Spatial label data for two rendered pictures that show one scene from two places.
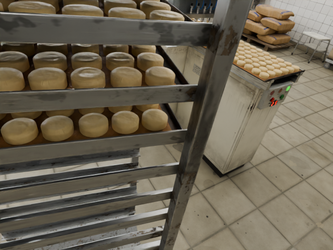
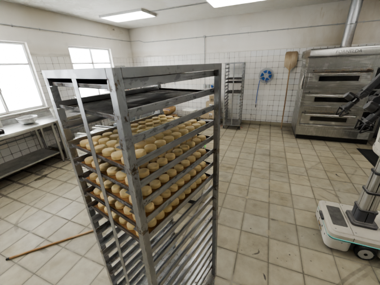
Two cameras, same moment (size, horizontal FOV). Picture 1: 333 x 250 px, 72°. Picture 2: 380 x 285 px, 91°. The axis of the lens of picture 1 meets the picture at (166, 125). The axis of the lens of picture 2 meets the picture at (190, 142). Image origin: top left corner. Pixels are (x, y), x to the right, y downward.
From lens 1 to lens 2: 0.89 m
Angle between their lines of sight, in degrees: 30
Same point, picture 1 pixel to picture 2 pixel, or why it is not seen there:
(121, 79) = (198, 168)
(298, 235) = (243, 206)
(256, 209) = (221, 207)
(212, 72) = (217, 157)
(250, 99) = not seen: hidden behind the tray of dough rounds
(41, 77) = (186, 176)
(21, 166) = (129, 242)
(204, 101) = (217, 164)
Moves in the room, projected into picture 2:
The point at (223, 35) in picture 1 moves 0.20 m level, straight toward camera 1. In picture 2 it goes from (217, 150) to (237, 165)
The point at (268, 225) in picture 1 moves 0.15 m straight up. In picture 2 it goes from (230, 211) to (231, 202)
